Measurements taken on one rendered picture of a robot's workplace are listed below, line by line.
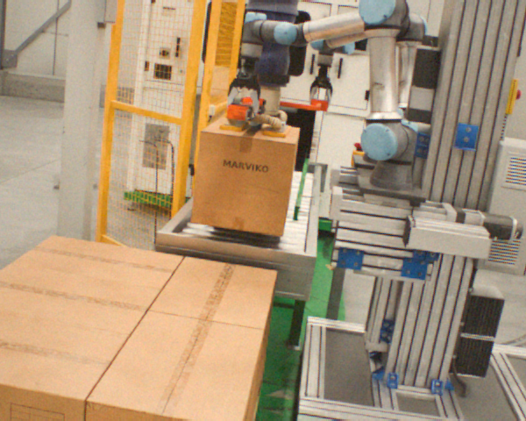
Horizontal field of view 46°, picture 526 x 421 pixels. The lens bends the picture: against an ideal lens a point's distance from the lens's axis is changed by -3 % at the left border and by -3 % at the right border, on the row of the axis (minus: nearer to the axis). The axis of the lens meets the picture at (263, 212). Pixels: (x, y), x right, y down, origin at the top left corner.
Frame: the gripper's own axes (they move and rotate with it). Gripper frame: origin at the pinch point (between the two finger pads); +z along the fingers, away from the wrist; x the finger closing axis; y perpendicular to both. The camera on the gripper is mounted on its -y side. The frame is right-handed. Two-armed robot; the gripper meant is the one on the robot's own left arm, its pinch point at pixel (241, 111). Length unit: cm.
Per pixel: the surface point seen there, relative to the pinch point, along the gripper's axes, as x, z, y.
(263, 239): -11, 66, 64
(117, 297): 31, 67, -30
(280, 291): -24, 78, 32
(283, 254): -22, 61, 32
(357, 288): -69, 119, 169
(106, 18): 90, -27, 99
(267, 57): -2, -20, 50
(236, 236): 3, 66, 63
